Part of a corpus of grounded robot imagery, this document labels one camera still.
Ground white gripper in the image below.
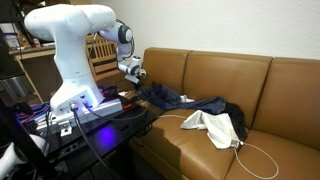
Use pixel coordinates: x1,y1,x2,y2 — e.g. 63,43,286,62
125,69,147,88

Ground blue denim jeans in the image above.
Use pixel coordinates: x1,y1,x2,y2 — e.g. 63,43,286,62
138,84,227,115

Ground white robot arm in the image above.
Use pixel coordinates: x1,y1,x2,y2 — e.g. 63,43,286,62
24,4,142,116

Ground brown leather couch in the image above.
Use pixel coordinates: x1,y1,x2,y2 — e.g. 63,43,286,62
134,48,320,180

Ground red black clamp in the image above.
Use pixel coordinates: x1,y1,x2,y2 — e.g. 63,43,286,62
122,100,137,110

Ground wooden slatted chair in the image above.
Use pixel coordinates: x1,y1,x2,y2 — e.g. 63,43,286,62
86,35,119,81

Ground white sock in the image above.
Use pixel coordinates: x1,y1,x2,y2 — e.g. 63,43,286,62
180,95,195,103

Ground black robot cart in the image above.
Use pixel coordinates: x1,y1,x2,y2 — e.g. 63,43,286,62
19,84,158,180

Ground white cloth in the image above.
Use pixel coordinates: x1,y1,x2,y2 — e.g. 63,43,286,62
180,110,240,149

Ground black garment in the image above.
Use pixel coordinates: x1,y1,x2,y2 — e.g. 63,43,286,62
224,103,247,141

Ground white controller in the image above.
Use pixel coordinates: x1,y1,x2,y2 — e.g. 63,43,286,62
0,134,49,180

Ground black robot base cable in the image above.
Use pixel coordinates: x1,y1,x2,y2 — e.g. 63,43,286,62
69,103,114,180

